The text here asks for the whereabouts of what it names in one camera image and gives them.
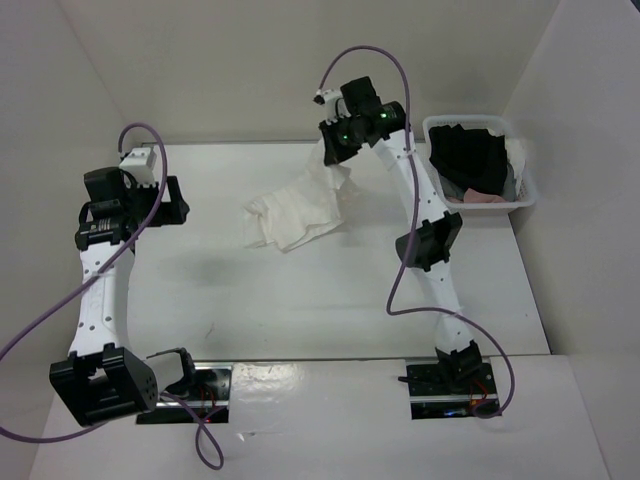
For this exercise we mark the white pleated skirt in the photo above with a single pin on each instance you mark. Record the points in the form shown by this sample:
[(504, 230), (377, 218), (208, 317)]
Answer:
[(310, 206)]

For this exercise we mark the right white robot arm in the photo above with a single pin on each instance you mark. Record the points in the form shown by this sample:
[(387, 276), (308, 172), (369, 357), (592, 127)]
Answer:
[(426, 251)]

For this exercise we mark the white garment in basket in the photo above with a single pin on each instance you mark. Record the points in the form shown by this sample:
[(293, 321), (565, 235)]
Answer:
[(516, 153)]

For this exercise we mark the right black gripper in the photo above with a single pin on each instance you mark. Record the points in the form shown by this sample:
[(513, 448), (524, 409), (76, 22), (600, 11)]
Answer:
[(332, 153)]

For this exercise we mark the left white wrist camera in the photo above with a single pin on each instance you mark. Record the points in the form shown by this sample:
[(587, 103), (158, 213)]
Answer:
[(139, 163)]

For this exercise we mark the black skirt in basket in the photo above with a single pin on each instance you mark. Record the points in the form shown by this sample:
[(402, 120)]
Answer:
[(469, 158)]

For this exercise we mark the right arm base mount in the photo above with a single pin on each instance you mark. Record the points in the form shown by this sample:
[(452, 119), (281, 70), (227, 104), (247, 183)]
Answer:
[(430, 397)]

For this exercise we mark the white plastic laundry basket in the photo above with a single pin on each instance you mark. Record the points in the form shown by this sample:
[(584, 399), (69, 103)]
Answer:
[(527, 193)]

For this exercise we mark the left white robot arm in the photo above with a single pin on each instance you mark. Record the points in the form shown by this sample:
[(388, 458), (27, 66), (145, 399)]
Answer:
[(102, 379)]

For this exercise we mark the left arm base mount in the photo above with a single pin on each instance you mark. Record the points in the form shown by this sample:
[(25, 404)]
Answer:
[(209, 398)]

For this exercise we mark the pink garment in basket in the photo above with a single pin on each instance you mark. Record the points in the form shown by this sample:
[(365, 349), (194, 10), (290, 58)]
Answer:
[(471, 196)]

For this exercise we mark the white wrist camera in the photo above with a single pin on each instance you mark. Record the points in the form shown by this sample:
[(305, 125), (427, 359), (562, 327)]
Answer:
[(139, 163), (333, 102)]

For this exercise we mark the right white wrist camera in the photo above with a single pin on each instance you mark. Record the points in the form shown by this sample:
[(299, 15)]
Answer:
[(333, 102)]

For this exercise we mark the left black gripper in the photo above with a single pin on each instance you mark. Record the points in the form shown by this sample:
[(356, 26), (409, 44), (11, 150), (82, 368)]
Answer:
[(176, 208)]

